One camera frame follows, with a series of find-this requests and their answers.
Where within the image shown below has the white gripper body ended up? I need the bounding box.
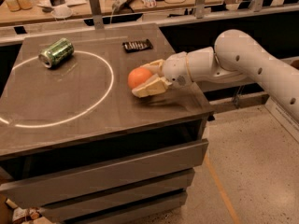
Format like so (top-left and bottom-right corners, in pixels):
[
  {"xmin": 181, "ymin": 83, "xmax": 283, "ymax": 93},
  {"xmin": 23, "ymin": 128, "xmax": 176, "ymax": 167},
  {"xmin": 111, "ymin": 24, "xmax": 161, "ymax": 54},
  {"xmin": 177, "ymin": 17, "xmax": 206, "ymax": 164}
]
[{"xmin": 162, "ymin": 52, "xmax": 192, "ymax": 89}]

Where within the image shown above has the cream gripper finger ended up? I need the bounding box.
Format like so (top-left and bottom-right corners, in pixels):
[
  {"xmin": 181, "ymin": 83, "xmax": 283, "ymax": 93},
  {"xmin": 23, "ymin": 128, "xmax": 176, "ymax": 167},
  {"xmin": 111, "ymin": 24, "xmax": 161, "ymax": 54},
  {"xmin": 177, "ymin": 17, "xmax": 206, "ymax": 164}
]
[
  {"xmin": 132, "ymin": 74, "xmax": 172, "ymax": 98},
  {"xmin": 143, "ymin": 59, "xmax": 164, "ymax": 77}
]

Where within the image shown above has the orange fruit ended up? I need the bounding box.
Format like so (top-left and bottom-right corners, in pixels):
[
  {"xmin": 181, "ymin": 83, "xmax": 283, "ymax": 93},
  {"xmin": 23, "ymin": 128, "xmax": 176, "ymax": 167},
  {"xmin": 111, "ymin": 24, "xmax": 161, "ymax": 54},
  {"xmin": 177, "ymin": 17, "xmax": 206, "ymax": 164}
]
[{"xmin": 128, "ymin": 67, "xmax": 152, "ymax": 89}]

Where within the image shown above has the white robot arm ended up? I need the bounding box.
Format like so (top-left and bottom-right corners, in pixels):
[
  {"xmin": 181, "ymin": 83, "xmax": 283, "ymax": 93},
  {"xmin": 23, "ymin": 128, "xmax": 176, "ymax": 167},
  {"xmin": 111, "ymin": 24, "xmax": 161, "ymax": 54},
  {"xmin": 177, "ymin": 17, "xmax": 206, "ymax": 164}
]
[{"xmin": 132, "ymin": 30, "xmax": 299, "ymax": 121}]

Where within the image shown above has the black rxbar chocolate bar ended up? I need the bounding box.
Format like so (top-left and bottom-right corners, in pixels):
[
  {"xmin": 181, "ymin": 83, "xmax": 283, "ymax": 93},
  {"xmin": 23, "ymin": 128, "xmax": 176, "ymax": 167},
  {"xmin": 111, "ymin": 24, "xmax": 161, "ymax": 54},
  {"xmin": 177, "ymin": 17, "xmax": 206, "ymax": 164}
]
[{"xmin": 122, "ymin": 39, "xmax": 153, "ymax": 53}]

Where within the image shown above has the green soda can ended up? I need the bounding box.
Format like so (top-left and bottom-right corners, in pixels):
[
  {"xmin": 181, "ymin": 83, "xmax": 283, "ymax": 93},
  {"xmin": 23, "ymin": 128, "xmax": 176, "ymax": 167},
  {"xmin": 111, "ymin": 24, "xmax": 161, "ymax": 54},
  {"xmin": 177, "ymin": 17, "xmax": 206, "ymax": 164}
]
[{"xmin": 38, "ymin": 38, "xmax": 74, "ymax": 68}]

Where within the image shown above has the white face mask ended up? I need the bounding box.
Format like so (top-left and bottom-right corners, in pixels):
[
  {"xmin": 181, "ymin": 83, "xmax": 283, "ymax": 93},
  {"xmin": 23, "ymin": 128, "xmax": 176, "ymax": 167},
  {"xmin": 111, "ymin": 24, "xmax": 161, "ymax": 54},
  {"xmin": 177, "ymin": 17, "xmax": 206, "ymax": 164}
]
[{"xmin": 51, "ymin": 6, "xmax": 73, "ymax": 19}]

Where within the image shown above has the metal post right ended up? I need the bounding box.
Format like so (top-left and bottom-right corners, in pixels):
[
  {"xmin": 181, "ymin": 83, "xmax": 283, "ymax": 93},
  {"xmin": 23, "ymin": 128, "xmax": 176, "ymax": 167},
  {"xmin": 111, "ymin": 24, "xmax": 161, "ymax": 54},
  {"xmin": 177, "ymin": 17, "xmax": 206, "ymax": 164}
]
[{"xmin": 193, "ymin": 0, "xmax": 206, "ymax": 19}]

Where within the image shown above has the metal post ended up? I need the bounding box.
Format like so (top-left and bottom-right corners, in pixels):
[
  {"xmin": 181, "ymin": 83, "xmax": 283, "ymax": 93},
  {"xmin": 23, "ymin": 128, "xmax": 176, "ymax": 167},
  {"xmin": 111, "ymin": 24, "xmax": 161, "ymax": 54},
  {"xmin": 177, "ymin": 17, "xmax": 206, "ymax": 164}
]
[
  {"xmin": 89, "ymin": 0, "xmax": 104, "ymax": 29},
  {"xmin": 193, "ymin": 0, "xmax": 206, "ymax": 19}
]

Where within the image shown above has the metal post left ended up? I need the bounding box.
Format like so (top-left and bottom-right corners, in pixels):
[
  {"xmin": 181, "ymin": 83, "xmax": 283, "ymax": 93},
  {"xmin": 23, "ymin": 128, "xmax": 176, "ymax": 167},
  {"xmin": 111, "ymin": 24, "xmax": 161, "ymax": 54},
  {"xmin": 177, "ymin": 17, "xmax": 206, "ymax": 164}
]
[{"xmin": 89, "ymin": 0, "xmax": 104, "ymax": 29}]

